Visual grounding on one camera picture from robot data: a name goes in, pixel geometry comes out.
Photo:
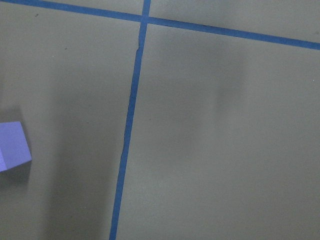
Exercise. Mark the purple foam cube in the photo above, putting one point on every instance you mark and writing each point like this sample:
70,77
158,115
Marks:
14,150

